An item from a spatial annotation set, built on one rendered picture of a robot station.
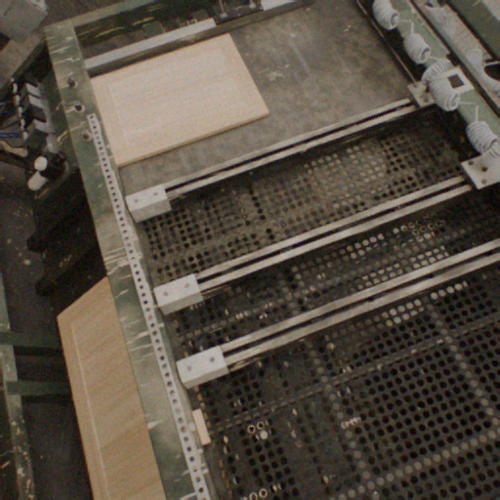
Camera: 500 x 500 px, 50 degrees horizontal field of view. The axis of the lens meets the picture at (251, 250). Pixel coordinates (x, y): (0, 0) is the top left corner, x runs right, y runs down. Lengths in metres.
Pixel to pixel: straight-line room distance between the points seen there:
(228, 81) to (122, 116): 0.41
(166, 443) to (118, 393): 0.52
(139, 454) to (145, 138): 1.07
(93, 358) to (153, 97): 0.99
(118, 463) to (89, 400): 0.26
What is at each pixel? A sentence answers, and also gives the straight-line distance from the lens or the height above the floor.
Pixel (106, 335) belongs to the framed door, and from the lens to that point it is 2.01.
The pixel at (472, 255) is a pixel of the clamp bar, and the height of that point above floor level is 1.67.
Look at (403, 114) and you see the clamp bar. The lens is 1.88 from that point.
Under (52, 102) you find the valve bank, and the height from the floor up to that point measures 0.76.
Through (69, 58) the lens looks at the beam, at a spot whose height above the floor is 0.87.
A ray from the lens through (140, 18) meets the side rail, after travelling 2.44.
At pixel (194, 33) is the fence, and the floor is 1.27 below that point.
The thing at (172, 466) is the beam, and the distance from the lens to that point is 1.46.
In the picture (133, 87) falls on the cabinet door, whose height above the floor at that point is 1.01.
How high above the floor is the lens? 1.82
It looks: 24 degrees down
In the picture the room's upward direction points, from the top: 54 degrees clockwise
